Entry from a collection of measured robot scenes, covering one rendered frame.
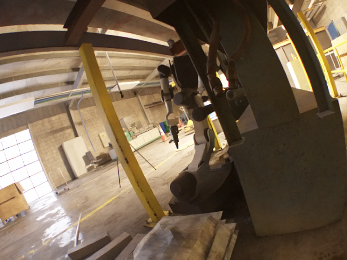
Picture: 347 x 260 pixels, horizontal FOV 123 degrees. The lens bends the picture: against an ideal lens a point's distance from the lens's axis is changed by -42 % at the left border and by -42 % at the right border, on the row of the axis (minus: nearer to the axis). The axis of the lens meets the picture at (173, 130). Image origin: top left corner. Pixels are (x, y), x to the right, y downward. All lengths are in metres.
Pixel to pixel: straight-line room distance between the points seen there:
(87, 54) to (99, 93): 0.39
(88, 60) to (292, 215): 1.70
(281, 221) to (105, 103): 1.36
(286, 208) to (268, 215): 0.10
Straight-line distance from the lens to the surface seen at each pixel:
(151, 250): 0.80
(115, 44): 1.85
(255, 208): 0.83
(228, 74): 0.41
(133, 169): 1.26
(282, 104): 0.56
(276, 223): 0.90
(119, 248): 1.35
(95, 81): 1.35
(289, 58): 7.30
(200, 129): 1.50
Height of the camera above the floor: 0.75
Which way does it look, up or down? 3 degrees down
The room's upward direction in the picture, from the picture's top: 24 degrees counter-clockwise
